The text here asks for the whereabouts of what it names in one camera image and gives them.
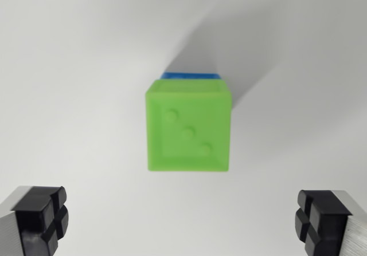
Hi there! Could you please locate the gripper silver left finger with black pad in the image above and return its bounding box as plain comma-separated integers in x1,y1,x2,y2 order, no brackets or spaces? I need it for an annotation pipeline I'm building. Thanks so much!
0,185,70,256

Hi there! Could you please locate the green soft toy cube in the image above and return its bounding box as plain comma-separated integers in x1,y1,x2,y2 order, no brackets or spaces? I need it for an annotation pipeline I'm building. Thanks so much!
145,78,232,173

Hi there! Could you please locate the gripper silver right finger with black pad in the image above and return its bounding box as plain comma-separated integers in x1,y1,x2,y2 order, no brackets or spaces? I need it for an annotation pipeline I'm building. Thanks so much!
294,189,367,256

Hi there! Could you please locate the blue soft toy cube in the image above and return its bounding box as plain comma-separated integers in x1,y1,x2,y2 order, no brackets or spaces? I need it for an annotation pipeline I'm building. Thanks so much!
159,70,224,81

